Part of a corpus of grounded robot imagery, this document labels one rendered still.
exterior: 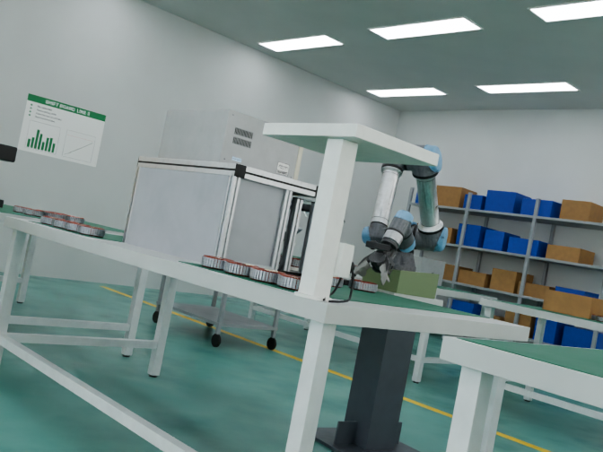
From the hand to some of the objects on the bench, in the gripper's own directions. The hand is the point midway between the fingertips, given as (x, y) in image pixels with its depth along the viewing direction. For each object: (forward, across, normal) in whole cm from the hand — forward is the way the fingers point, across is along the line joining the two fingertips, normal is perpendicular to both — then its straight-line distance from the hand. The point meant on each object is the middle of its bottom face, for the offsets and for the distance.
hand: (365, 281), depth 274 cm
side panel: (+25, +23, +35) cm, 49 cm away
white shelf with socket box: (+37, -33, +56) cm, 75 cm away
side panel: (+21, +88, +29) cm, 94 cm away
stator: (+4, 0, -1) cm, 4 cm away
